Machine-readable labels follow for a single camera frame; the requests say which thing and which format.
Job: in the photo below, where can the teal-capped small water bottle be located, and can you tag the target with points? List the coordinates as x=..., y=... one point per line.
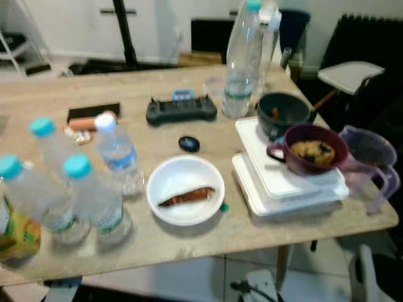
x=101, y=207
x=44, y=201
x=53, y=154

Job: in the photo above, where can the green yellow juice carton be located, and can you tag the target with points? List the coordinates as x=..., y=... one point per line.
x=16, y=239

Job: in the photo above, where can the white shelf rack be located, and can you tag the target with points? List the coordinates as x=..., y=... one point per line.
x=16, y=53

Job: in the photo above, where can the black flat rectangular case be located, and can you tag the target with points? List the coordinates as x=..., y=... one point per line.
x=91, y=111

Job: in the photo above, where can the white-capped small water bottle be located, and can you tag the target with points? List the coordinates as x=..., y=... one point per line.
x=119, y=157

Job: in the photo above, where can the black stand pole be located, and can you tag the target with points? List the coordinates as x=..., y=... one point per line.
x=124, y=34

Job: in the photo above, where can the black handheld controller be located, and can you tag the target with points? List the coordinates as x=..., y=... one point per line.
x=179, y=112

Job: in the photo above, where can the white round bowl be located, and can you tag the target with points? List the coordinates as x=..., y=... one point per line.
x=186, y=173

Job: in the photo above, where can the small black round object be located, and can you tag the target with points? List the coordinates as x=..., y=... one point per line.
x=189, y=144

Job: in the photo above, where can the brown roasted sweet potato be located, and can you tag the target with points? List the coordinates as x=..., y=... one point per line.
x=186, y=197

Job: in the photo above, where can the brown wooden board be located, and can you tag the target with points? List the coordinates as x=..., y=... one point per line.
x=198, y=58

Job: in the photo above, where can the small clear cup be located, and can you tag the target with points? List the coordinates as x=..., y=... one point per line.
x=214, y=87

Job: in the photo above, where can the small green object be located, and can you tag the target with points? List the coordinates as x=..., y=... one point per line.
x=224, y=207

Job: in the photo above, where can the black box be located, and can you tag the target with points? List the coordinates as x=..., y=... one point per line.
x=213, y=36

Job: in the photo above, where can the large teal-capped clear bottle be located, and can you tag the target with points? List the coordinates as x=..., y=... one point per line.
x=239, y=82

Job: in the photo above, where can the dark green bowl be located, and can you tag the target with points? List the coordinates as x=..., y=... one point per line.
x=289, y=110

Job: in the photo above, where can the large white-capped clear bottle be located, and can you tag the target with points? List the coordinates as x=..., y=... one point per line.
x=271, y=38

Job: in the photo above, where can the wooden table leg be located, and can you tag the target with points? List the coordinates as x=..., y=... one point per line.
x=283, y=264

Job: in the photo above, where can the yellow cooked food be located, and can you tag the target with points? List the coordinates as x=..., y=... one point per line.
x=316, y=154

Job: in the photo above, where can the dark blue chair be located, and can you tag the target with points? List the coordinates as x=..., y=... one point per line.
x=295, y=28

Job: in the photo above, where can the white stool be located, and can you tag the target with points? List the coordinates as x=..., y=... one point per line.
x=349, y=75

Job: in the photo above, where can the purple translucent measuring jug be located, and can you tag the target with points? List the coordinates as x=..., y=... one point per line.
x=368, y=151

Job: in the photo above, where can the black ribbed radiator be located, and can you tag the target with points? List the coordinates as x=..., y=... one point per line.
x=365, y=38

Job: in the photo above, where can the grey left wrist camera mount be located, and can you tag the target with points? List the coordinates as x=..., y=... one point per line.
x=63, y=290

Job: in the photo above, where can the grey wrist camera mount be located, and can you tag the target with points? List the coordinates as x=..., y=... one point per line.
x=63, y=290
x=264, y=283

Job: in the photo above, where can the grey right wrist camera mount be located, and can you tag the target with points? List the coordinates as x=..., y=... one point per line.
x=264, y=283

